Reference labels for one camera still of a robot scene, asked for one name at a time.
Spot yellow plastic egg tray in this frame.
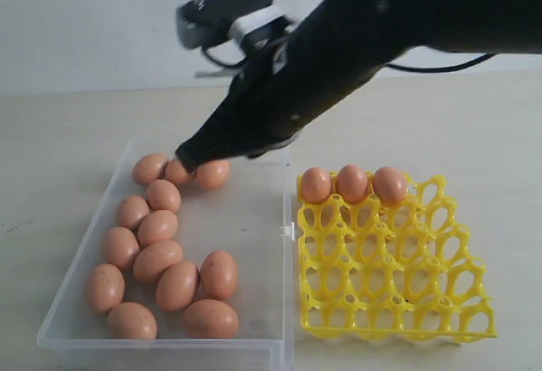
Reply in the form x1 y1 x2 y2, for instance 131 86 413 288
297 174 496 343

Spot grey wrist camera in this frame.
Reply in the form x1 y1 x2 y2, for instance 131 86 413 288
175 0 274 50

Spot brown egg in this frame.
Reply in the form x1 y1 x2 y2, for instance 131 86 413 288
132 152 169 186
137 210 179 247
102 226 141 271
200 250 238 301
155 260 200 313
115 195 151 231
196 160 230 190
146 180 181 213
133 240 183 283
163 158 196 186
335 164 368 204
182 299 240 339
86 263 125 314
107 302 158 340
372 167 407 206
300 167 332 204

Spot clear plastic bin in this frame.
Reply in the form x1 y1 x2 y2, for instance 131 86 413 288
36 136 294 370

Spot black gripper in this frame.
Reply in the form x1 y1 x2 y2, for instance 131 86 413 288
174 27 373 173

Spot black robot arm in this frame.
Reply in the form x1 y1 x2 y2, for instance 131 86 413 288
175 0 541 171

